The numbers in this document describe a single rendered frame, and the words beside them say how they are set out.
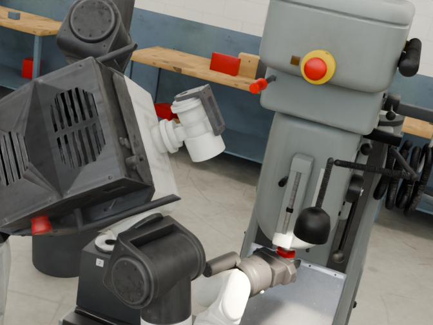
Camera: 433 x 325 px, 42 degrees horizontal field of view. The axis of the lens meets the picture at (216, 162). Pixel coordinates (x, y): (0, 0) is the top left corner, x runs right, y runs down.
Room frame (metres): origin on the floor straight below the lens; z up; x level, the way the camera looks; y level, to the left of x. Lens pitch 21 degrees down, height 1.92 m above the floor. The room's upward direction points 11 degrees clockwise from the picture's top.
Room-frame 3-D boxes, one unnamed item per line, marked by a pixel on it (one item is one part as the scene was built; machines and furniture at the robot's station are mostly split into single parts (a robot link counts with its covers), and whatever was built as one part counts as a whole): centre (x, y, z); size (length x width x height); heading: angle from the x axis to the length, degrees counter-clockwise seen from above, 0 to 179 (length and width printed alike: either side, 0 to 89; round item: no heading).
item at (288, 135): (1.23, -0.21, 1.47); 0.21 x 0.19 x 0.32; 74
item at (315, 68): (0.99, -0.14, 1.76); 0.04 x 0.03 x 0.04; 74
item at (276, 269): (1.16, -0.15, 1.24); 0.13 x 0.12 x 0.10; 51
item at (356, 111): (1.27, -0.22, 1.68); 0.34 x 0.24 x 0.10; 164
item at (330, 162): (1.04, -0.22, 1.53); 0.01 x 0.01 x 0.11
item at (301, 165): (1.13, -0.18, 1.45); 0.04 x 0.04 x 0.21; 74
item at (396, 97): (1.26, -0.36, 1.66); 0.12 x 0.04 x 0.04; 164
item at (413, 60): (1.22, -0.36, 1.79); 0.45 x 0.04 x 0.04; 164
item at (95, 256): (1.38, 0.20, 1.00); 0.22 x 0.12 x 0.20; 77
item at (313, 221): (1.04, -0.22, 1.44); 0.07 x 0.07 x 0.06
